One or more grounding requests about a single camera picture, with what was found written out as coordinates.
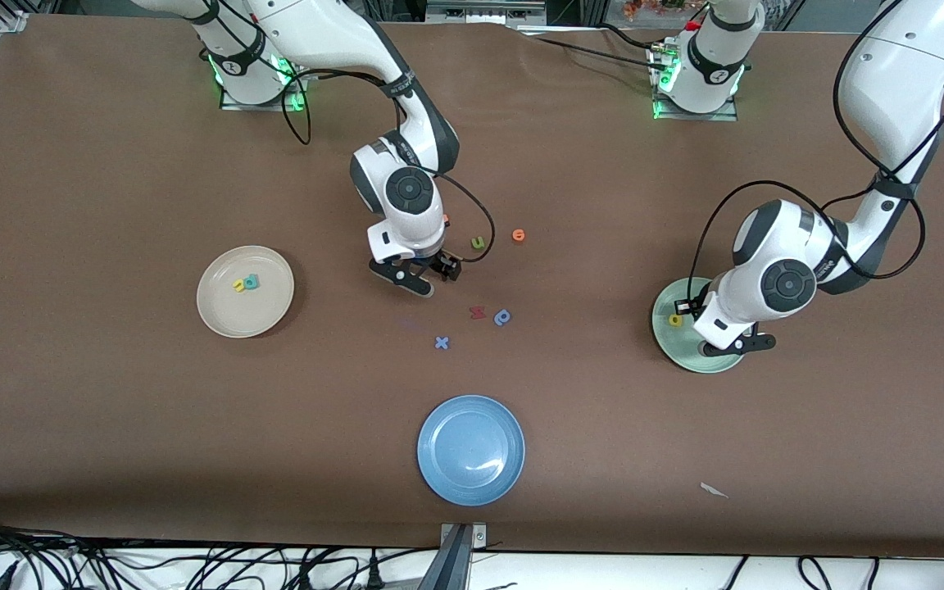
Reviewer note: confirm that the white paper scrap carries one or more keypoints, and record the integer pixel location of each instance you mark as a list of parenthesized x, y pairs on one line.
[(714, 490)]

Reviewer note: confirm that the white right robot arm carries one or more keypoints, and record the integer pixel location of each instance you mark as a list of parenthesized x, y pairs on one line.
[(333, 33)]

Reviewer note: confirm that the grey equipment box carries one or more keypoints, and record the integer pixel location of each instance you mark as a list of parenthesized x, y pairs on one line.
[(480, 10)]

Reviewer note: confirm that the beige brown plate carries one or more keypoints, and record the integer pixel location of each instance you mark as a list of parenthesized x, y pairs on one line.
[(245, 315)]

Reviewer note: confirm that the blue plate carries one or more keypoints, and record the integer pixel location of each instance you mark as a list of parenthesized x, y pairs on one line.
[(470, 450)]

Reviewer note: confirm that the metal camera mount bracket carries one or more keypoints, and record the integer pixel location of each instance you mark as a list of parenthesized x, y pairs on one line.
[(460, 565)]

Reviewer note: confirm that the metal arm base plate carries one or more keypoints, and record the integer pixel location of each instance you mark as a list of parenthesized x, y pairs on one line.
[(259, 105), (697, 116)]

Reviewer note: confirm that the blue foam letter a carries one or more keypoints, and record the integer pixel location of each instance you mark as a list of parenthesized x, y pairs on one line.
[(502, 317)]

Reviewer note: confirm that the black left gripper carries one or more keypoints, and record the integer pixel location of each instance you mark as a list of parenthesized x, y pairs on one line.
[(692, 309)]

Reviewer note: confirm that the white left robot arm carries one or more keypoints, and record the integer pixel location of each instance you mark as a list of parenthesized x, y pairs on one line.
[(906, 74)]

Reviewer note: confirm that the light green plate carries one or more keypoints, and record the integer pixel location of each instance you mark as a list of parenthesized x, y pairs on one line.
[(673, 344)]

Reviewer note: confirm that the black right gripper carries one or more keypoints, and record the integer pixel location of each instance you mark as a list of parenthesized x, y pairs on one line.
[(442, 264)]

